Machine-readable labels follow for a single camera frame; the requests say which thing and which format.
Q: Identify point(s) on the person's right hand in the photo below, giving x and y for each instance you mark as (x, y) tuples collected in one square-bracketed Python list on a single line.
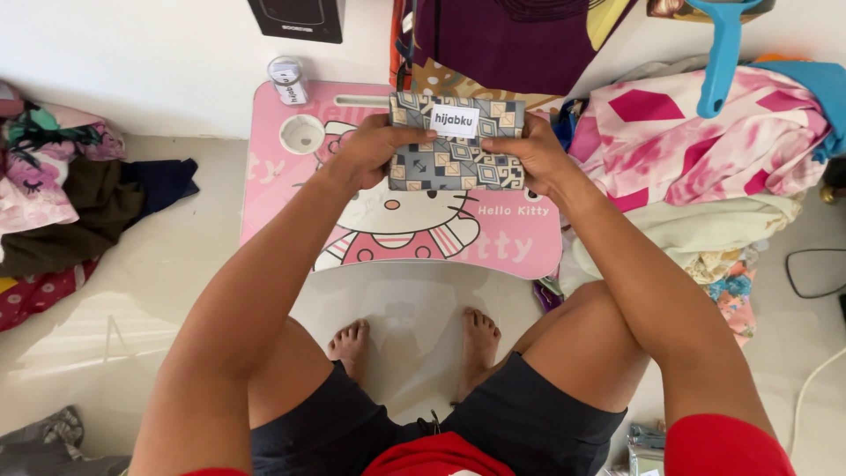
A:
[(536, 155)]

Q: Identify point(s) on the person's left hand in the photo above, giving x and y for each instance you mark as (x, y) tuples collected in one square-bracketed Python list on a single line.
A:
[(360, 153)]

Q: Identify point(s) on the grey patterned cloth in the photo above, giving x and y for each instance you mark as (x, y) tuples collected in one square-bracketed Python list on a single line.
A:
[(456, 158), (46, 443)]

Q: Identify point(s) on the roll of white labels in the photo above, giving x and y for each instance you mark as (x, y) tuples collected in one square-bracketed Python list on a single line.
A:
[(288, 80)]

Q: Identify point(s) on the brown dotted hanging cloth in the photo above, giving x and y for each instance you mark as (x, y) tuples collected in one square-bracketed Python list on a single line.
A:
[(462, 82)]

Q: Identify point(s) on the pink cartoon lap table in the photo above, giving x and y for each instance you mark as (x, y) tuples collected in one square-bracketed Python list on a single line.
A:
[(462, 231)]

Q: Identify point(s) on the purple hanging garment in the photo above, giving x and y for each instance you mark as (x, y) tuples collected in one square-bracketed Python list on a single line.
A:
[(509, 39)]

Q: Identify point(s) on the black box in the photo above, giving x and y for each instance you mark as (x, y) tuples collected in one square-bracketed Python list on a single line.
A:
[(297, 18)]

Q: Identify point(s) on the heap of pink floral clothes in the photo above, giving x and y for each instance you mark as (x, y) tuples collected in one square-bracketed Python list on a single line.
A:
[(700, 178)]

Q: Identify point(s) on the person's left foot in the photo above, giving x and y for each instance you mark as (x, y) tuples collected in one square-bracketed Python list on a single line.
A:
[(350, 344)]

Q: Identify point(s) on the person's foot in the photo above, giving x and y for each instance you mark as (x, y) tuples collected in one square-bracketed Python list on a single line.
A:
[(477, 344), (350, 344)]

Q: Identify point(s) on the person's right foot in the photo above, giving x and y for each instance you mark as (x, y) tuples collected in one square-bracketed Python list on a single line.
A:
[(477, 344)]

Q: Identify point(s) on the blue plastic brush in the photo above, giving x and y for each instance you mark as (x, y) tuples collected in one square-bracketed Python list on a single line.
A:
[(720, 53)]

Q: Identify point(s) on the person's black shorts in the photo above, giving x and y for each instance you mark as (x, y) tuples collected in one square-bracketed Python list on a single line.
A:
[(462, 430)]

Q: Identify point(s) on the heap of mixed dark clothes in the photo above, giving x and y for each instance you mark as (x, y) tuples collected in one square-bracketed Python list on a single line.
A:
[(59, 198)]

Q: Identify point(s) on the clear plastic packets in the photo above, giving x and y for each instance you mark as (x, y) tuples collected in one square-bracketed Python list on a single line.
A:
[(644, 449)]

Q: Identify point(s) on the person's red shirt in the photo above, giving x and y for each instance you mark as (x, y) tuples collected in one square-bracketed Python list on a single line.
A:
[(720, 449)]

